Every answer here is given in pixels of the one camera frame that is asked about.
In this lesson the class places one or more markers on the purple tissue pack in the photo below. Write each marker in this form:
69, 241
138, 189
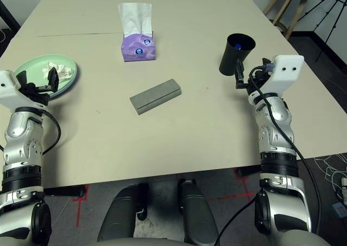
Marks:
138, 49

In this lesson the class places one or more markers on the grey robot torso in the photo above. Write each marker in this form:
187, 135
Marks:
135, 242

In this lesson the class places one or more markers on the dark grey robot leg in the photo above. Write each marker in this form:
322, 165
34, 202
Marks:
198, 216
122, 216

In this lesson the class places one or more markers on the beige side table black legs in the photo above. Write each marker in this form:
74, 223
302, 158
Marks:
8, 13

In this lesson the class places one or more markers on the dark grey right robot leg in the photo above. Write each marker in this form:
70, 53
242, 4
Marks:
198, 216

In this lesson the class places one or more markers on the blue capped pen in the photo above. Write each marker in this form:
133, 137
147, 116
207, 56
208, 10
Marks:
238, 46

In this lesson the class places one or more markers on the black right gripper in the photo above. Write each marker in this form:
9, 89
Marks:
257, 79

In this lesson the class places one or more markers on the black cup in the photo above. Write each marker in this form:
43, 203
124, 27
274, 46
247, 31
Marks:
233, 59

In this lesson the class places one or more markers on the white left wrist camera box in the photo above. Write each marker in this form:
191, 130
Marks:
8, 90

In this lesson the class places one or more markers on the black table foot bar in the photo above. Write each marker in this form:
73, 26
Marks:
248, 171
65, 191

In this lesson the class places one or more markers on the grey glasses case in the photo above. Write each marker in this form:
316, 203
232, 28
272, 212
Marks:
154, 95

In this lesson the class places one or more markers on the small blue device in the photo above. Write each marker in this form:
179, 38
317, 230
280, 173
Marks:
339, 209

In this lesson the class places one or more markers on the white tissue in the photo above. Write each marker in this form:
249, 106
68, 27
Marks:
63, 71

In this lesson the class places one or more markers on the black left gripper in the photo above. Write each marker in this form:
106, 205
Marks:
33, 93

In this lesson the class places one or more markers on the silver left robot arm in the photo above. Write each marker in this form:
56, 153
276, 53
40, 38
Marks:
21, 137

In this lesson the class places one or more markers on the black tripod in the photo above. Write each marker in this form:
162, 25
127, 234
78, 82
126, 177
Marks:
329, 2

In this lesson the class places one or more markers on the green stool with wooden legs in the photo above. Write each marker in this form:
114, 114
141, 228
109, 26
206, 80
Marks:
295, 2

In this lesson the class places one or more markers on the dark grey left robot leg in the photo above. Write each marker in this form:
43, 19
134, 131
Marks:
122, 216

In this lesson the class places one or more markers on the green plate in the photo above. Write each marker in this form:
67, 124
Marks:
35, 67

